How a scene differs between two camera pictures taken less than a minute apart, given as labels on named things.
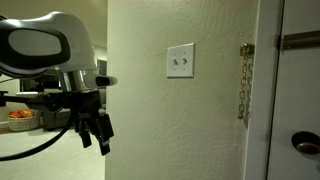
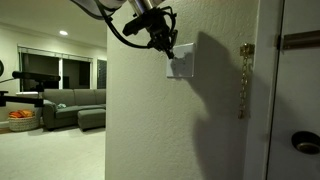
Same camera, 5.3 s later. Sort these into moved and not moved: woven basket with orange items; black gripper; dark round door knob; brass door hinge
Moved: black gripper
Not moved: woven basket with orange items; dark round door knob; brass door hinge
